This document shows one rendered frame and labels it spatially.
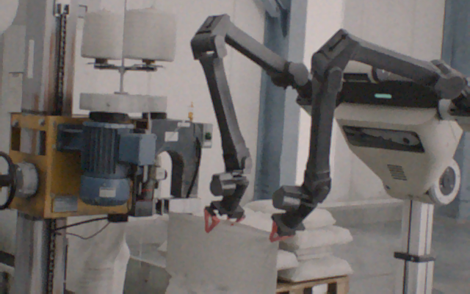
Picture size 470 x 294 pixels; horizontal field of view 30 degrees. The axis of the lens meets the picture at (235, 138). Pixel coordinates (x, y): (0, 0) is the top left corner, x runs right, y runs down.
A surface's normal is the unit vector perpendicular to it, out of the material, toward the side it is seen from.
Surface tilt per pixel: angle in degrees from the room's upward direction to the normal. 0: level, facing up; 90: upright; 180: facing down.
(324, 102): 121
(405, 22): 90
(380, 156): 130
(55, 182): 90
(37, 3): 90
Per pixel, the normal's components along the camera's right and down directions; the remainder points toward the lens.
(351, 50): 0.36, 0.52
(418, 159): -0.60, 0.63
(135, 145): -0.39, 0.03
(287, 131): 0.69, 0.08
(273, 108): -0.73, -0.01
